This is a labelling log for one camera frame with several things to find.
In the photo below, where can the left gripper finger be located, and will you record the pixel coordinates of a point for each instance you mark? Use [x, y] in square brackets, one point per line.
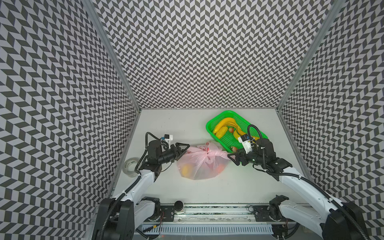
[181, 152]
[182, 145]

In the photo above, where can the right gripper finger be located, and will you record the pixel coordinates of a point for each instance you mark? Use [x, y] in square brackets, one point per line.
[236, 155]
[239, 161]

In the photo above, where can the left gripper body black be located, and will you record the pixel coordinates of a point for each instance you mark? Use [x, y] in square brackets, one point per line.
[169, 155]

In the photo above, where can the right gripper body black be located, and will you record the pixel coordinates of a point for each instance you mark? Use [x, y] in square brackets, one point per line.
[243, 157]

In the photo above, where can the pink plastic bag peach print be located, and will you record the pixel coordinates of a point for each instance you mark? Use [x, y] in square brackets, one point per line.
[209, 160]

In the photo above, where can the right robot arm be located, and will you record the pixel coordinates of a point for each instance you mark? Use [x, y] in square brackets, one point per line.
[346, 223]

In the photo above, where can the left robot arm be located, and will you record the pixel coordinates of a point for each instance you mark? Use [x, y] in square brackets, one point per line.
[119, 217]

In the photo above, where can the small yellow fake banana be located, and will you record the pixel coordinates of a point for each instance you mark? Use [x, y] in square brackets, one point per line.
[238, 133]

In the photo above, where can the yellow fake banana bunch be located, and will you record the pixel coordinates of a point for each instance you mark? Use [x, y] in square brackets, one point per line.
[223, 126]

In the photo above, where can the green plastic basket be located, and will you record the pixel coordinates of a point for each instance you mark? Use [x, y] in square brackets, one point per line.
[228, 140]

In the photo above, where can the clear tape roll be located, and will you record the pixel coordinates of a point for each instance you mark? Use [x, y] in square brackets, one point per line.
[129, 167]

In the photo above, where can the white ribbed vent strip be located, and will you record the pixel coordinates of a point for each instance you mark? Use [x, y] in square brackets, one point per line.
[215, 230]

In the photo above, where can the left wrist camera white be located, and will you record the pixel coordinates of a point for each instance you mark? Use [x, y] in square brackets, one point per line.
[166, 141]

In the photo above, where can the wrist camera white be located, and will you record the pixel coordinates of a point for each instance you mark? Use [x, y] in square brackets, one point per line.
[247, 143]
[166, 141]

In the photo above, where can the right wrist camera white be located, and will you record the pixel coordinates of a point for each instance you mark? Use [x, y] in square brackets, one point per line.
[247, 143]

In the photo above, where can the black knob on rail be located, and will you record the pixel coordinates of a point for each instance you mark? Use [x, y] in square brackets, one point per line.
[178, 206]

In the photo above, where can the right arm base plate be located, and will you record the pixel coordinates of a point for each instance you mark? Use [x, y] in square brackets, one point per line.
[270, 212]

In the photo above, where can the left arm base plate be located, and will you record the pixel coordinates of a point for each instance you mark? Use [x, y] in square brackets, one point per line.
[162, 212]

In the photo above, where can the aluminium front rail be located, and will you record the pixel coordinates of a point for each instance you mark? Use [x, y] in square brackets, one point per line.
[218, 213]

